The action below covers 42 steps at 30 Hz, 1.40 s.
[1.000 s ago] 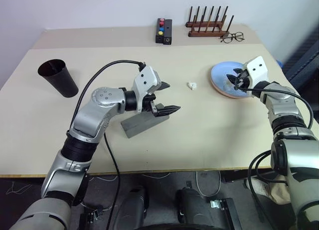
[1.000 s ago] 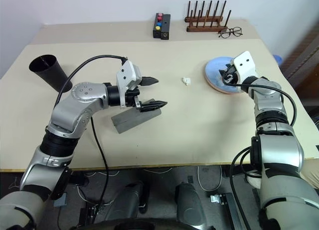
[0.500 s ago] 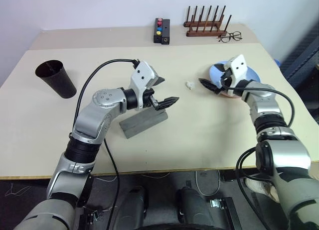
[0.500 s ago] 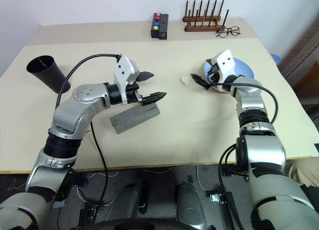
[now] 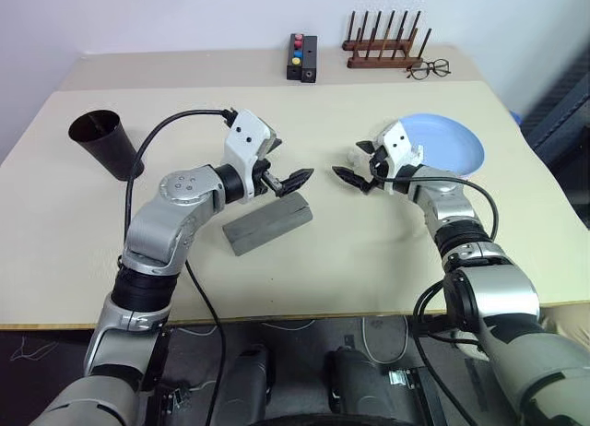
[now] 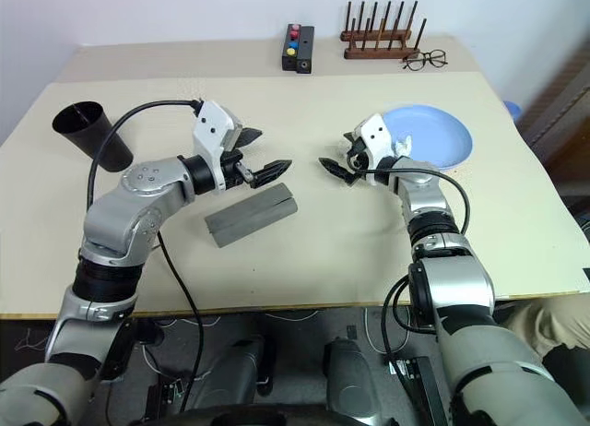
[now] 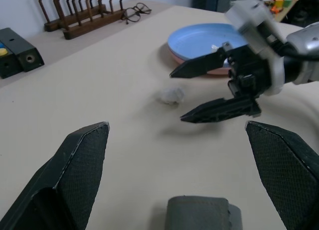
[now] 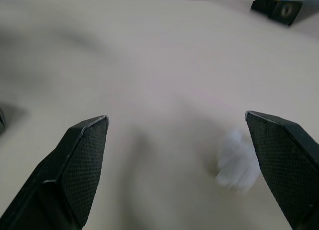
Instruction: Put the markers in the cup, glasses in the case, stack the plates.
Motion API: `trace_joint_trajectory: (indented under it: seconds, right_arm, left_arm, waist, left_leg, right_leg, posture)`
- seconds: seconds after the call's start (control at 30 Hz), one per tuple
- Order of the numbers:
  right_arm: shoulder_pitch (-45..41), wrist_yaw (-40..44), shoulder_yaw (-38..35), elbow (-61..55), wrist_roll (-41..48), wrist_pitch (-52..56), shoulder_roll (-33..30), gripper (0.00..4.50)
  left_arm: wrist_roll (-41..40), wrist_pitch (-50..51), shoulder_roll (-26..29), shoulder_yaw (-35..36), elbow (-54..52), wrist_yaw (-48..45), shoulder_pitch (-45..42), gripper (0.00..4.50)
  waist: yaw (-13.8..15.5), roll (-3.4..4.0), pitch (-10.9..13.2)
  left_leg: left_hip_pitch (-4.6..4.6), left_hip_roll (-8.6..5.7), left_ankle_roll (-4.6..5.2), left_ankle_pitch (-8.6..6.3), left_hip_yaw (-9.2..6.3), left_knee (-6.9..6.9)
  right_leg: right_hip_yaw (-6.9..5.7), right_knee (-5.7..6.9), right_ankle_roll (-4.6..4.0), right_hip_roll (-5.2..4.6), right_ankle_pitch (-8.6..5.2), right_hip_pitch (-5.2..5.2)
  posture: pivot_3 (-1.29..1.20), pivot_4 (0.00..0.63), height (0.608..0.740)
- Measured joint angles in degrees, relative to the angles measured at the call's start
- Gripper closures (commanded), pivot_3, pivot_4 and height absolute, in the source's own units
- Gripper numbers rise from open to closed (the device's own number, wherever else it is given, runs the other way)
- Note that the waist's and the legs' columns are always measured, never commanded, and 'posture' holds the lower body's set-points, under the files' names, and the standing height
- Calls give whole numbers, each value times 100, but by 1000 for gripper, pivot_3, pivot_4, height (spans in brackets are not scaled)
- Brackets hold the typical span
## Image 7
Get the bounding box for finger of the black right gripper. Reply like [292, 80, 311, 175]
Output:
[180, 95, 262, 124]
[169, 50, 227, 79]

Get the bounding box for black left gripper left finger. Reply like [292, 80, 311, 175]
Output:
[0, 121, 111, 230]

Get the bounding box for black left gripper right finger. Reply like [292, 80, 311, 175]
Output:
[245, 120, 319, 230]

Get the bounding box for brown framed glasses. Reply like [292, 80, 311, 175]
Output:
[121, 2, 152, 25]

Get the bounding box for dark grey glasses case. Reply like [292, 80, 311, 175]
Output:
[166, 195, 243, 230]

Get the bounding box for pink plate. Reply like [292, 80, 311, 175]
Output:
[167, 46, 234, 78]

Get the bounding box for light blue plate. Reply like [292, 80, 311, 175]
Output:
[167, 23, 250, 64]

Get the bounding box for crumpled white plastic wrap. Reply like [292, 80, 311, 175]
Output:
[157, 86, 186, 106]

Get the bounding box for shelf with colourful toys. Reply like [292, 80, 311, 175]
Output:
[263, 0, 310, 23]

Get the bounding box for dark wooden peg rack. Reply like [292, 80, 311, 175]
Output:
[34, 0, 128, 41]

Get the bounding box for black box with coloured buttons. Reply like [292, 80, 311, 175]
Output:
[0, 29, 23, 80]

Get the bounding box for black box with round hole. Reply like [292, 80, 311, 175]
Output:
[4, 27, 45, 73]

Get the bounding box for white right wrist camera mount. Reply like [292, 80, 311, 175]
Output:
[225, 0, 287, 96]

